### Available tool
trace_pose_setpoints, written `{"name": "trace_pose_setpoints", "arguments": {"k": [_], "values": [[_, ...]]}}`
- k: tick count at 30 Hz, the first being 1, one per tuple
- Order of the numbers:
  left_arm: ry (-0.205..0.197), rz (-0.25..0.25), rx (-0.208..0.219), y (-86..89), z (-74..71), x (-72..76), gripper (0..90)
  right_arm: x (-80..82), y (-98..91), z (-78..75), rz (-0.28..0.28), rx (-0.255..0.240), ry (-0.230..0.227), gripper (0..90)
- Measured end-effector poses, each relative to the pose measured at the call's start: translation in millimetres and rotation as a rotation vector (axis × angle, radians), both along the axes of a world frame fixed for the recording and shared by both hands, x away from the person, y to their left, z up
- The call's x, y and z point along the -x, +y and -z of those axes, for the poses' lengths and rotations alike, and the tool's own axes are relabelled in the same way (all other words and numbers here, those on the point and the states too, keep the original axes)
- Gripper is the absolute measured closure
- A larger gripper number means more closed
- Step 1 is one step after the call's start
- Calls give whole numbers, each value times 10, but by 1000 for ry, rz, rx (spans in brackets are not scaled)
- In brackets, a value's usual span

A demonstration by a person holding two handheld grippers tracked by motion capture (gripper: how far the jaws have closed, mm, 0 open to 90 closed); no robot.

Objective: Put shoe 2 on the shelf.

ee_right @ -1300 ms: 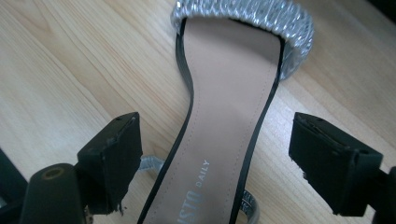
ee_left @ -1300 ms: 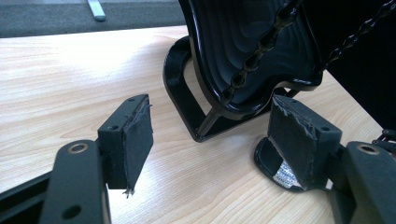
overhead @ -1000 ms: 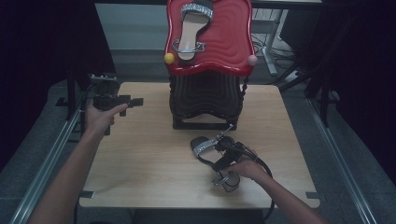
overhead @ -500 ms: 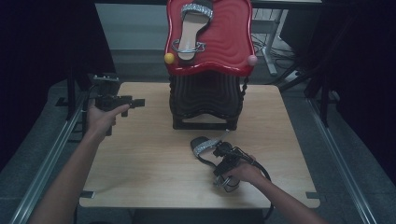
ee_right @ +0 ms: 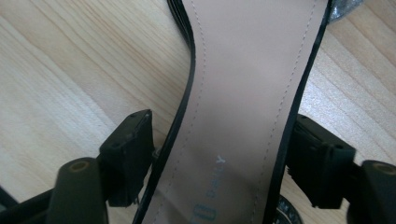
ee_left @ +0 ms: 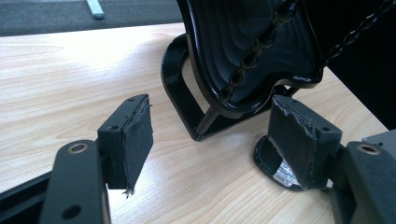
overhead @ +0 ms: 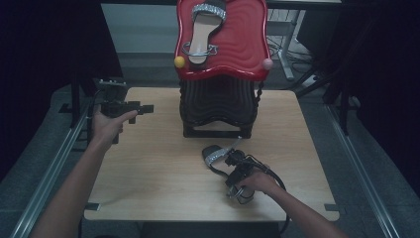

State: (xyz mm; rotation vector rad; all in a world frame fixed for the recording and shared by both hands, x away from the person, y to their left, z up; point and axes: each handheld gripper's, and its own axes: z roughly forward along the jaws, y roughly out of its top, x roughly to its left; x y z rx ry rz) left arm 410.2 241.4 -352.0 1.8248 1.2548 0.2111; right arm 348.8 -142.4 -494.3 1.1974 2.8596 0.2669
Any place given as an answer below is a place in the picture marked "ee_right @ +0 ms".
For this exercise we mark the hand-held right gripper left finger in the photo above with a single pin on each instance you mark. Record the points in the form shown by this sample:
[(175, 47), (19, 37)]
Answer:
[(127, 155)]

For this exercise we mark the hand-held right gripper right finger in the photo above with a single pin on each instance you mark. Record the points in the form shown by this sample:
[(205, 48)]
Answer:
[(317, 161)]

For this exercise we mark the black glitter high-heeled shoe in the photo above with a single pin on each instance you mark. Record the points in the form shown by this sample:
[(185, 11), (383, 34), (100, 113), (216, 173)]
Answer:
[(249, 93)]

